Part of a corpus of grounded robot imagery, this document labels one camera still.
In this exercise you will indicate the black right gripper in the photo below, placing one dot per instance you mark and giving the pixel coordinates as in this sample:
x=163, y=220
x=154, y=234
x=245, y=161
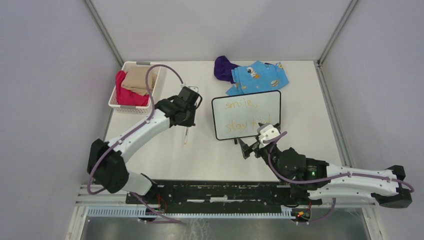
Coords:
x=247, y=149

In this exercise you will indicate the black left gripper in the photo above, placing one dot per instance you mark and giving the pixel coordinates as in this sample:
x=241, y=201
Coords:
x=190, y=122

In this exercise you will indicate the white whiteboard black frame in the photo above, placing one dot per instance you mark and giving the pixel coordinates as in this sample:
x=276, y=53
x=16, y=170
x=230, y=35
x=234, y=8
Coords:
x=239, y=116

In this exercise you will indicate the white marker pen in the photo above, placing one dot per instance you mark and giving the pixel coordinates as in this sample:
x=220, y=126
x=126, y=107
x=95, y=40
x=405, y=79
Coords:
x=186, y=136

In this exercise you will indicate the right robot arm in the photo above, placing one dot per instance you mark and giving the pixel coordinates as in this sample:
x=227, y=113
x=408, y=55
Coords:
x=311, y=179

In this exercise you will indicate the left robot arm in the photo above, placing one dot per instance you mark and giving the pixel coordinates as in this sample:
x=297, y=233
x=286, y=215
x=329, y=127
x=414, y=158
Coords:
x=107, y=159

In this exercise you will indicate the white perforated plastic basket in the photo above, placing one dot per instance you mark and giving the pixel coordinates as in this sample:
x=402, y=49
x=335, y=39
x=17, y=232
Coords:
x=156, y=93

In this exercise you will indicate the purple cloth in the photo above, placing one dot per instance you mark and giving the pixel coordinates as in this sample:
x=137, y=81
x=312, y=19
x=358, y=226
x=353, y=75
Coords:
x=223, y=69

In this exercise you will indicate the beige folded cloth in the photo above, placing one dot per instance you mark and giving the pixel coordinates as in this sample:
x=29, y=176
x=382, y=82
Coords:
x=135, y=80

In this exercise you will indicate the pink cloth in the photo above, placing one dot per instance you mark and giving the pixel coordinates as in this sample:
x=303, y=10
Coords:
x=127, y=97

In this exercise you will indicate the blue patterned cloth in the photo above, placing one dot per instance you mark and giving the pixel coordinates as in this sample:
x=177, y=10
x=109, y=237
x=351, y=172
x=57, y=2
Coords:
x=257, y=78

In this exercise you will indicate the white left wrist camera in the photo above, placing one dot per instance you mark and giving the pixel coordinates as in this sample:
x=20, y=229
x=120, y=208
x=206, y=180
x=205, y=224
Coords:
x=193, y=88

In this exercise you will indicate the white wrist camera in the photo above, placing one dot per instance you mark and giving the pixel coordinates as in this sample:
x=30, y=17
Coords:
x=269, y=134
x=193, y=88

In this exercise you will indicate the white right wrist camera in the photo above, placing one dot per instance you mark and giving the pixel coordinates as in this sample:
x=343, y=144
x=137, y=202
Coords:
x=269, y=134

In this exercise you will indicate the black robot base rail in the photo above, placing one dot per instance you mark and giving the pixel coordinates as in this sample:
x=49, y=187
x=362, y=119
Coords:
x=211, y=198

